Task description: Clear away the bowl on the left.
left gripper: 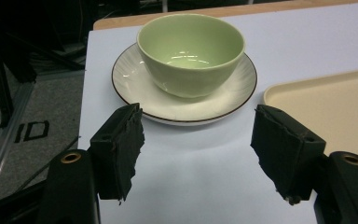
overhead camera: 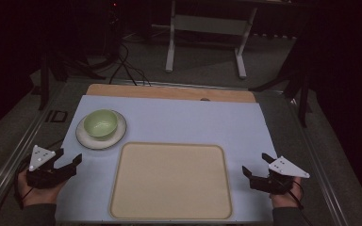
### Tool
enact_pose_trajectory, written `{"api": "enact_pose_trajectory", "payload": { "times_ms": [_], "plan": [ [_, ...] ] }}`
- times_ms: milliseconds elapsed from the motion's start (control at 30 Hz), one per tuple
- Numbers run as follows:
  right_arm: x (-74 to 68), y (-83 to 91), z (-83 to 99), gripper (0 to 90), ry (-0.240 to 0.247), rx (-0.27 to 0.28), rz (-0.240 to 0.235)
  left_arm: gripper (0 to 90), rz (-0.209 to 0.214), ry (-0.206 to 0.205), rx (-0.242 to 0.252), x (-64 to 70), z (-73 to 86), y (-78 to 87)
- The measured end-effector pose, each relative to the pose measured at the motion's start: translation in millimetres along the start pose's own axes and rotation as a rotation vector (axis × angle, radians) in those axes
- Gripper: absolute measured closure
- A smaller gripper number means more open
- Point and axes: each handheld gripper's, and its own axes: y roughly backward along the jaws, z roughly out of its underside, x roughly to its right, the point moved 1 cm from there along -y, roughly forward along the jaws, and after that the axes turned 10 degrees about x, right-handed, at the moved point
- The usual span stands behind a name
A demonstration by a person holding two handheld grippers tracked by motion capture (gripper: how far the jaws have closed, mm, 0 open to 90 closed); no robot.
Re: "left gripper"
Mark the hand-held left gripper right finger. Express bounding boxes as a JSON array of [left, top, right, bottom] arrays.
[[250, 104, 327, 205]]

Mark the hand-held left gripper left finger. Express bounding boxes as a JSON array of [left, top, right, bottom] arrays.
[[89, 103, 145, 205]]

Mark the white plate with dark rim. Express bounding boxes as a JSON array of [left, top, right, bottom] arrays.
[[111, 42, 258, 127]]

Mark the green ceramic bowl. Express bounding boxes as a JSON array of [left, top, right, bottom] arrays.
[[136, 13, 247, 99]]

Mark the beige plastic tray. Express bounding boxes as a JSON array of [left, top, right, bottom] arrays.
[[263, 67, 358, 166]]

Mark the black metal stand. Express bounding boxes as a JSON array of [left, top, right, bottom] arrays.
[[0, 29, 86, 129]]

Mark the aluminium frame rail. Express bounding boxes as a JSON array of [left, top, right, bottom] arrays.
[[0, 81, 35, 196]]

